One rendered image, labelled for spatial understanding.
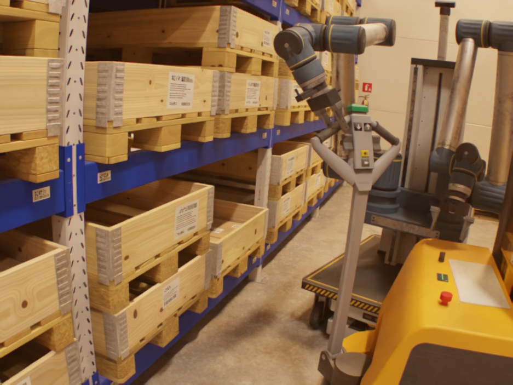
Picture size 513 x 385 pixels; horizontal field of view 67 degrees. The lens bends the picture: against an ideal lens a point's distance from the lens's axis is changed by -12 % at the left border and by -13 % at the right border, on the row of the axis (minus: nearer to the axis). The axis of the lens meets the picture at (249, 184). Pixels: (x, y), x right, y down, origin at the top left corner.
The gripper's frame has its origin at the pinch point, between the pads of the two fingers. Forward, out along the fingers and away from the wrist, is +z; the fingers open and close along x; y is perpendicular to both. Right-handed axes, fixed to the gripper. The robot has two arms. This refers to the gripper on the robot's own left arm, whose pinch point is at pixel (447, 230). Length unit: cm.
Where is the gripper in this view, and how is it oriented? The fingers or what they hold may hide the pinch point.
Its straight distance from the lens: 191.4
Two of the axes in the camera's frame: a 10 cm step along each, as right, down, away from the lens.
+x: 7.8, 2.4, -5.8
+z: -3.5, 9.3, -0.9
